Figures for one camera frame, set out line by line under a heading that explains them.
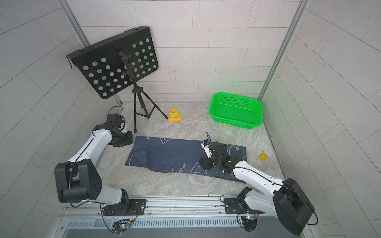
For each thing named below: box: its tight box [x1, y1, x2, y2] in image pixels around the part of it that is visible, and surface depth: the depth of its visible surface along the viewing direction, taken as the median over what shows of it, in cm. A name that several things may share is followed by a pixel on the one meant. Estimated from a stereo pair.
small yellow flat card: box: [258, 153, 269, 162], surface depth 90 cm
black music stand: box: [66, 26, 169, 133], surface depth 77 cm
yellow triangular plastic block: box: [168, 107, 182, 122], surface depth 110 cm
